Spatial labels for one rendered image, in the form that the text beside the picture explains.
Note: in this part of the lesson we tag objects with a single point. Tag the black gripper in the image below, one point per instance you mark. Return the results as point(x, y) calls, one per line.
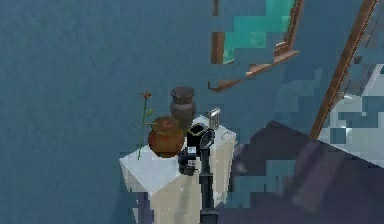
point(204, 138)

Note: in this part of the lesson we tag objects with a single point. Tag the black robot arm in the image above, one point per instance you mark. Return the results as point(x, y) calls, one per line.
point(206, 186)

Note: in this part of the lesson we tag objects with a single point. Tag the dark grey vase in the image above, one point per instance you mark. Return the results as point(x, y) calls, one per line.
point(182, 108)

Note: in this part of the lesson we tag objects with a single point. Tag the brown round vase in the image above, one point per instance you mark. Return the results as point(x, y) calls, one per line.
point(165, 140)

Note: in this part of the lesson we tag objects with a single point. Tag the white cabinet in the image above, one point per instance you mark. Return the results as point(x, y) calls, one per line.
point(156, 173)

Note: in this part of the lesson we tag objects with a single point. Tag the red flower with green stem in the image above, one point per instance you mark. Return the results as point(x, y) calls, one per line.
point(145, 95)

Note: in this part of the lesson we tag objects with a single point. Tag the brown framed window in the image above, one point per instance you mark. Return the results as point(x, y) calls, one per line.
point(253, 33)

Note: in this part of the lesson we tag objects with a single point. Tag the brown framed glass door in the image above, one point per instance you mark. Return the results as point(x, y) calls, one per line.
point(343, 63)

